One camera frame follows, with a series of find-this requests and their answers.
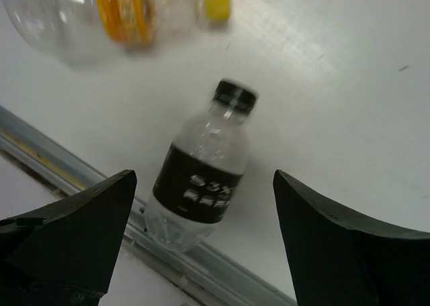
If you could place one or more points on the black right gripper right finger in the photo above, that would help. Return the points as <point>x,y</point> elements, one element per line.
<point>338,256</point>

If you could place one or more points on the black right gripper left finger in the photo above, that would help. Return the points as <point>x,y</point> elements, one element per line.
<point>65,253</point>

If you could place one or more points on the clear bottle black label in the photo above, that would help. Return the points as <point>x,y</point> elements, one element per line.
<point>201,171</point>

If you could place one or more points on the clear bottle orange label yellow cap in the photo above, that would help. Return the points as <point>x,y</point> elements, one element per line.
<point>82,32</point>

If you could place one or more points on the aluminium table frame rail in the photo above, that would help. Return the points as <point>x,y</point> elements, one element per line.
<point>205,275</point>

